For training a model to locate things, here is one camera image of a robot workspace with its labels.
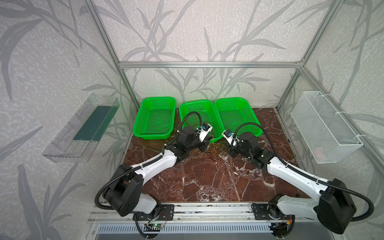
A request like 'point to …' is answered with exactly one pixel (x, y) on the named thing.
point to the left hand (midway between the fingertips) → (213, 133)
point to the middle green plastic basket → (208, 115)
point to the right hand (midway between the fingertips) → (225, 136)
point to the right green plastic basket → (233, 112)
